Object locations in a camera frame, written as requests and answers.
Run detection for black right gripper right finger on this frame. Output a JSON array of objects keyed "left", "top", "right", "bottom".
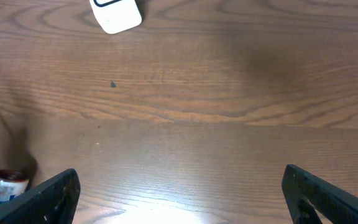
[{"left": 282, "top": 164, "right": 358, "bottom": 224}]

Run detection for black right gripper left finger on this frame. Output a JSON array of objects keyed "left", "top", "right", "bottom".
[{"left": 0, "top": 169, "right": 81, "bottom": 224}]

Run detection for green lidded jar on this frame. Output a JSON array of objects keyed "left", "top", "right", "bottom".
[{"left": 0, "top": 169, "right": 29, "bottom": 205}]

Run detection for white barcode scanner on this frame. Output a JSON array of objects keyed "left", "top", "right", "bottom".
[{"left": 89, "top": 0, "right": 142, "bottom": 34}]

